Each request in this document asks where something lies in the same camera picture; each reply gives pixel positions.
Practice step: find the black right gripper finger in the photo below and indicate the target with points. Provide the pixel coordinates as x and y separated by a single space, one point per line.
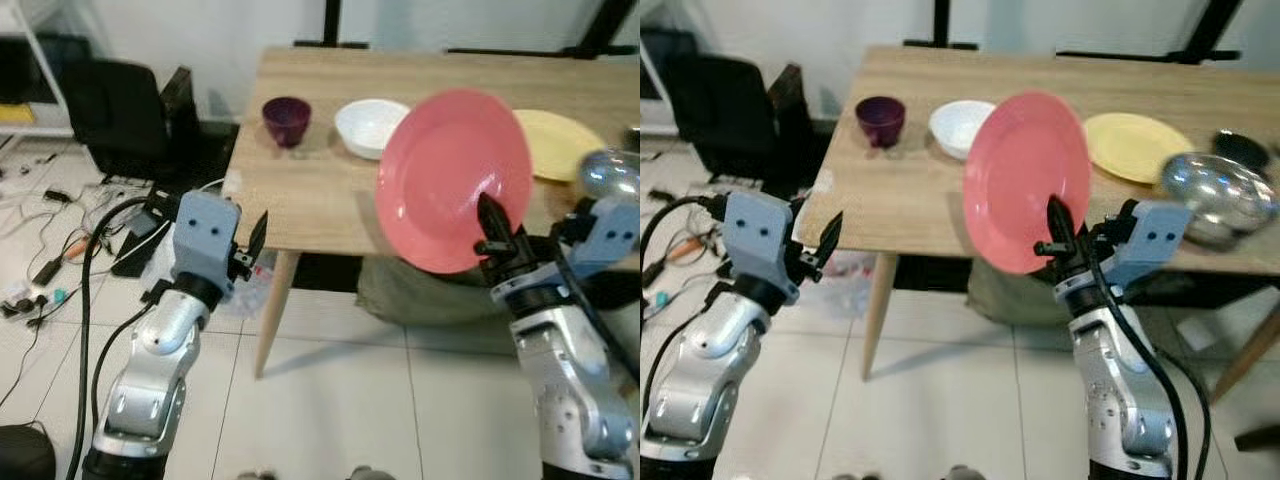
1060 222
494 222

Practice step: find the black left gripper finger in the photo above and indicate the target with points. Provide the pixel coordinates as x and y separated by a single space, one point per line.
258 235
830 240

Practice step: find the pink plate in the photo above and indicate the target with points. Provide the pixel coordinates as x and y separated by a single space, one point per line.
1015 170
440 170

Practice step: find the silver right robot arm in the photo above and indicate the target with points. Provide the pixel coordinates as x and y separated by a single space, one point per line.
570 380
1120 390

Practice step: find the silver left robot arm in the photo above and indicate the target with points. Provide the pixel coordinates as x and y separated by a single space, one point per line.
705 350
160 345

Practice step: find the light wooden table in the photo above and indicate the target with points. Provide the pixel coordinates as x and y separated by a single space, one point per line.
900 200
320 200

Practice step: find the grey-green sack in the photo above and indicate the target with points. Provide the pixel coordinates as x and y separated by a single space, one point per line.
1010 298
420 295

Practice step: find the yellow plate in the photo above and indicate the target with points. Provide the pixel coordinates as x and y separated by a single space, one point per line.
1135 145
562 145

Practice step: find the purple cup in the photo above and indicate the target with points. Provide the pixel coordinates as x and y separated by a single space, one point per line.
880 122
286 122

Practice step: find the steel bowl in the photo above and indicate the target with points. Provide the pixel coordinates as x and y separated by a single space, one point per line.
1215 195
610 175

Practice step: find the orange tool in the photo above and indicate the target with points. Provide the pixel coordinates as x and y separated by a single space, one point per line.
685 248
80 248

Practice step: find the white paper sheet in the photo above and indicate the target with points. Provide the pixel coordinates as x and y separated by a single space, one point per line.
1195 332

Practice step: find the white bowl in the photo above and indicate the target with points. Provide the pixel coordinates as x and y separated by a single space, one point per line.
365 130
955 130

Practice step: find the black office chair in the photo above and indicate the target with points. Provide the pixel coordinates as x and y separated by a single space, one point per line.
125 115
725 115

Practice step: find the black power adapter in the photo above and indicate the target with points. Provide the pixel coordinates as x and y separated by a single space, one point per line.
48 271

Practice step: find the black bowl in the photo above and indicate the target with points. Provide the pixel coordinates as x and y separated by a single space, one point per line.
1243 150

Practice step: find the black slanted stand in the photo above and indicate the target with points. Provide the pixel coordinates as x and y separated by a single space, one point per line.
590 35
1195 35

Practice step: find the black stand base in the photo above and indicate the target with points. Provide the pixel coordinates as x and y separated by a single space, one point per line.
331 30
940 30

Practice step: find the black round bag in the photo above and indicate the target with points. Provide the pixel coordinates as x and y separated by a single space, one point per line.
25 452

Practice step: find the white shelf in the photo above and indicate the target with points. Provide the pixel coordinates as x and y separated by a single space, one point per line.
30 60

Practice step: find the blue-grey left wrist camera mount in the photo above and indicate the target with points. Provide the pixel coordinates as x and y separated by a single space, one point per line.
760 240
205 235

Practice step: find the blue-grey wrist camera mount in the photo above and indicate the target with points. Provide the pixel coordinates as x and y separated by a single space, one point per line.
605 235
1150 240
760 240
205 235

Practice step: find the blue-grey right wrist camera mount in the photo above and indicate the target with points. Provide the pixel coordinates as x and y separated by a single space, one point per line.
605 235
1150 240

